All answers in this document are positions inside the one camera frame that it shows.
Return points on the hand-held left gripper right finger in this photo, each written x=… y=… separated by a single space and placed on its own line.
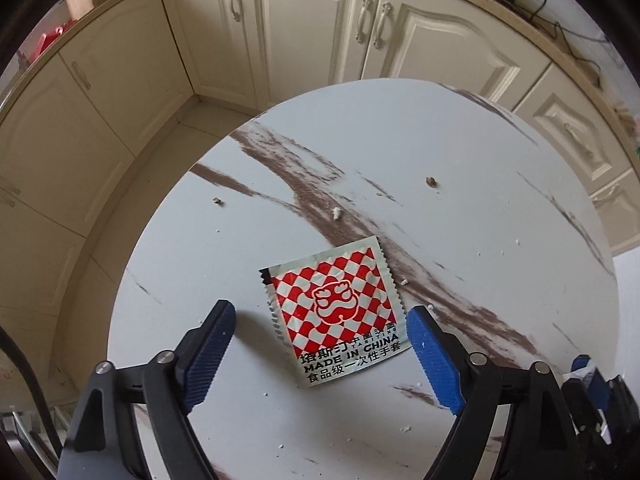
x=435 y=355

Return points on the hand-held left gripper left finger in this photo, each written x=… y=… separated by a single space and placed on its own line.
x=210 y=355

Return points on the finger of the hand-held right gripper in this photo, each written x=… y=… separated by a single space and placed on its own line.
x=599 y=391
x=575 y=402

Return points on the red white checkered packet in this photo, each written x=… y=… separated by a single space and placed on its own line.
x=340 y=305

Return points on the white food crumb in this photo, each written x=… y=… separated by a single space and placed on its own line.
x=336 y=213

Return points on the cream kitchen cabinet run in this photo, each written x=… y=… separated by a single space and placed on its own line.
x=310 y=35
x=100 y=125

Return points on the red plastic container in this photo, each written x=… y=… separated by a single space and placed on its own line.
x=50 y=41

